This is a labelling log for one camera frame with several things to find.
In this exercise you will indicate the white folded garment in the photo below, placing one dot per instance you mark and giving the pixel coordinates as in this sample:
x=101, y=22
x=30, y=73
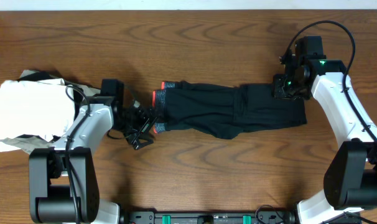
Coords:
x=9, y=113

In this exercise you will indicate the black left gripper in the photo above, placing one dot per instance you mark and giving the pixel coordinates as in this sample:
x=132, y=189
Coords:
x=142, y=125

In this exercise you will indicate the dark teal athletic pants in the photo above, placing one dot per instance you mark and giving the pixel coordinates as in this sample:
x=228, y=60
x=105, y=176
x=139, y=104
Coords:
x=223, y=112

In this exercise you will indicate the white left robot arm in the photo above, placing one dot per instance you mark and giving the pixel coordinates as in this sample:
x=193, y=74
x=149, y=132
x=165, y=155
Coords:
x=63, y=187

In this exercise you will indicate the black folded garment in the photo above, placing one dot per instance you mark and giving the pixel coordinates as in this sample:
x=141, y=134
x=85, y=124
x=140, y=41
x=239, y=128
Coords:
x=78, y=99

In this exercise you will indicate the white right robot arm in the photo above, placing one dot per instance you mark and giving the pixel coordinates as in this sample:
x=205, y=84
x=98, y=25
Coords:
x=350, y=182

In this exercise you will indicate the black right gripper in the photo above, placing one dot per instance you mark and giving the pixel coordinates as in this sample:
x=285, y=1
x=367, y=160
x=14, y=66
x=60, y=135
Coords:
x=283, y=90

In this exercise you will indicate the beige folded garment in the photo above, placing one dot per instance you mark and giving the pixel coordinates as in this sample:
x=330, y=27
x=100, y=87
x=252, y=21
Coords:
x=30, y=143

